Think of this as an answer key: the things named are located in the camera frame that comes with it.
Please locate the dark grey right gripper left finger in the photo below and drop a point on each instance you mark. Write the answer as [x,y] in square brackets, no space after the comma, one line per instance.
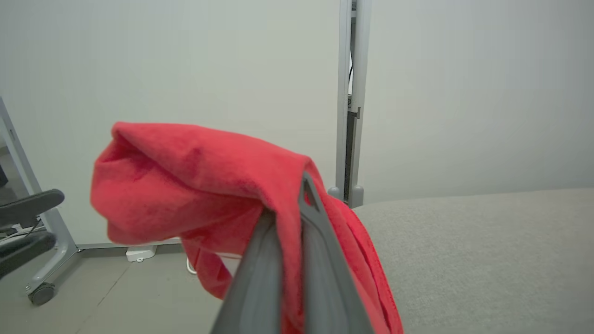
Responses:
[260,283]

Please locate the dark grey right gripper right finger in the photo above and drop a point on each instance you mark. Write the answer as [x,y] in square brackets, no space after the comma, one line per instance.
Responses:
[325,278]

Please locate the red fleece garment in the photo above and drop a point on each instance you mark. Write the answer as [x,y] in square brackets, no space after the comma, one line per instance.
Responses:
[195,185]

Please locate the white power adapter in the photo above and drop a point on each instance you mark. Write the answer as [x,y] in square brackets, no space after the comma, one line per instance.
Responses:
[140,253]

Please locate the grey fabric sofa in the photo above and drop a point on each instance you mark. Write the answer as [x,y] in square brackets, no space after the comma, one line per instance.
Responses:
[487,260]

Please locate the grey caster wheel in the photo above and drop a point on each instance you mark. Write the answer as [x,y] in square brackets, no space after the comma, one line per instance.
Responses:
[41,294]

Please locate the white partition panel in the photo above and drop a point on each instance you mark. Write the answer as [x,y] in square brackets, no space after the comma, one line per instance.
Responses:
[482,93]
[185,60]

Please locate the black office chair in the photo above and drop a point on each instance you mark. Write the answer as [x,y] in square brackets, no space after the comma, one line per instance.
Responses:
[28,206]

